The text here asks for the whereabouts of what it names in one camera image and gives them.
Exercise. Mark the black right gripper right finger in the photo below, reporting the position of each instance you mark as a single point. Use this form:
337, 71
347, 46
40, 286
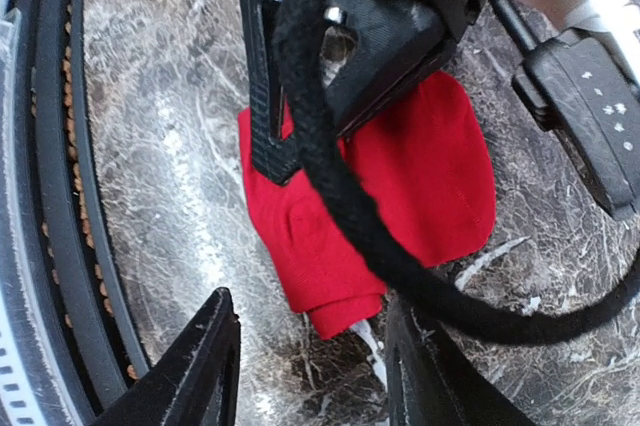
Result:
431, 382

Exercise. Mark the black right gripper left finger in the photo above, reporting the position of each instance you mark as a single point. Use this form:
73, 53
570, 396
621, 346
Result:
196, 380

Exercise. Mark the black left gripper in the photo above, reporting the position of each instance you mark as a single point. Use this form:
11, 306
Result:
399, 43

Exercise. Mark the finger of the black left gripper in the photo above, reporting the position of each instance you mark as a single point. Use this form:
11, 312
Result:
272, 155

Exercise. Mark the red white sock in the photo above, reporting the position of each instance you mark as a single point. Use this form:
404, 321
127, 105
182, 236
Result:
425, 162

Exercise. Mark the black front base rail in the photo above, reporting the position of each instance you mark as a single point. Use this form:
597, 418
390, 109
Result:
97, 351

